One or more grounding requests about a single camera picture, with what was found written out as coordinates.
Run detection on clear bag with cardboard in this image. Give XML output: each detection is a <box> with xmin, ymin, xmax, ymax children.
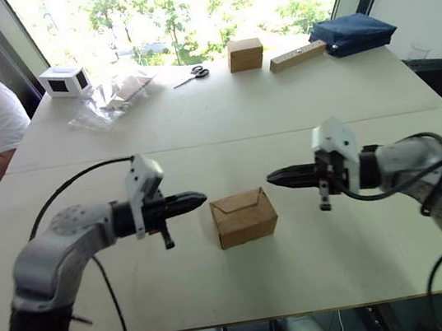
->
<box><xmin>101</xmin><ymin>69</ymin><xmax>159</xmax><ymax>111</ymax></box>

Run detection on black handled scissors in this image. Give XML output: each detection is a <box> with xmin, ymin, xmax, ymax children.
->
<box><xmin>170</xmin><ymin>63</ymin><xmax>213</xmax><ymax>90</ymax></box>

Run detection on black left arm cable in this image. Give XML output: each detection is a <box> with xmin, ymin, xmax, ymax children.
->
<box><xmin>17</xmin><ymin>155</ymin><xmax>161</xmax><ymax>331</ymax></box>

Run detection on small brown cardboard box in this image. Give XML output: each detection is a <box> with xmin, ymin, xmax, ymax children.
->
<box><xmin>207</xmin><ymin>184</ymin><xmax>283</xmax><ymax>252</ymax></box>

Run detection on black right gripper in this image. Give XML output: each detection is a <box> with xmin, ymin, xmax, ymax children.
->
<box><xmin>263</xmin><ymin>146</ymin><xmax>356</xmax><ymax>220</ymax></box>

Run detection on long flat cardboard box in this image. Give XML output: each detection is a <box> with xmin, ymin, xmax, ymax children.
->
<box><xmin>266</xmin><ymin>40</ymin><xmax>331</xmax><ymax>75</ymax></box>

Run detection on closed square cardboard box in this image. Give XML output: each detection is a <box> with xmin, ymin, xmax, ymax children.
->
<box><xmin>225</xmin><ymin>35</ymin><xmax>268</xmax><ymax>75</ymax></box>

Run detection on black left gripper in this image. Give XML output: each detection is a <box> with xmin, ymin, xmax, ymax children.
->
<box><xmin>140</xmin><ymin>180</ymin><xmax>215</xmax><ymax>254</ymax></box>

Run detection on navy blue fabric bag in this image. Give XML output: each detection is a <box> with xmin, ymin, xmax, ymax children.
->
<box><xmin>305</xmin><ymin>8</ymin><xmax>402</xmax><ymax>63</ymax></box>

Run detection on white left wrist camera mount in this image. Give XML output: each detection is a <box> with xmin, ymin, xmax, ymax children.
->
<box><xmin>120</xmin><ymin>151</ymin><xmax>174</xmax><ymax>241</ymax></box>

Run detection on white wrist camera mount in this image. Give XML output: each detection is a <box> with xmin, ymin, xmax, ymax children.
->
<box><xmin>307</xmin><ymin>113</ymin><xmax>365</xmax><ymax>198</ymax></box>
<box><xmin>120</xmin><ymin>151</ymin><xmax>174</xmax><ymax>241</ymax></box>

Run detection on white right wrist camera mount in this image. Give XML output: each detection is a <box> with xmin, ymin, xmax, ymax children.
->
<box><xmin>307</xmin><ymin>113</ymin><xmax>365</xmax><ymax>198</ymax></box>

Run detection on white box with black windows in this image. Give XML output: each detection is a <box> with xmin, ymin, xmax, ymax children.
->
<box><xmin>37</xmin><ymin>60</ymin><xmax>94</xmax><ymax>103</ymax></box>

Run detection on crumpled clear plastic bag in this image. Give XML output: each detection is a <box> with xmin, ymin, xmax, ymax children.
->
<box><xmin>63</xmin><ymin>82</ymin><xmax>125</xmax><ymax>140</ymax></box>

